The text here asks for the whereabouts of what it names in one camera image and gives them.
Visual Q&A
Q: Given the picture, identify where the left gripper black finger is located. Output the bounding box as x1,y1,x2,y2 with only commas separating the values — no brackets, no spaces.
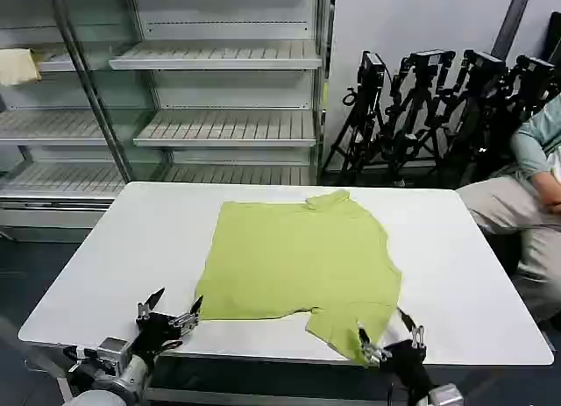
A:
168,295,205,335
135,287,167,323

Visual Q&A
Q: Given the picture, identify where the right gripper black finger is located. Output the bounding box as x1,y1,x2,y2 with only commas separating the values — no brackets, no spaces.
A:
396,307,428,350
357,327,392,365

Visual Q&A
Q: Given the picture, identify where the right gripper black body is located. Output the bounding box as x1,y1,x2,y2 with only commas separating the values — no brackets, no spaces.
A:
379,338,436,395

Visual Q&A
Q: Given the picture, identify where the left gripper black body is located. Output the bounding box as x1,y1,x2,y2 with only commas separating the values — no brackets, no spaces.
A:
130,310,195,368

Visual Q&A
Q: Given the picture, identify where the lime green t-shirt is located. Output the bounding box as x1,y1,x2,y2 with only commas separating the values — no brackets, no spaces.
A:
194,188,405,368

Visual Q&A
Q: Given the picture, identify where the person's hand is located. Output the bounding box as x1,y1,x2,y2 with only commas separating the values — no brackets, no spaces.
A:
531,168,561,215

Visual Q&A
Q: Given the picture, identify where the person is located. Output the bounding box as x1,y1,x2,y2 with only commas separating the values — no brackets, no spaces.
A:
454,92,561,331

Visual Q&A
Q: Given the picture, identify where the grey metal shelf rack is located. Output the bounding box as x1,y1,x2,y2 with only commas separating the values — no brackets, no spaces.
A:
0,0,337,245

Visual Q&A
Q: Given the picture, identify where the dark slanted pole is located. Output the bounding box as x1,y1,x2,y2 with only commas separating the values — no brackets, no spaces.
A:
489,0,535,54

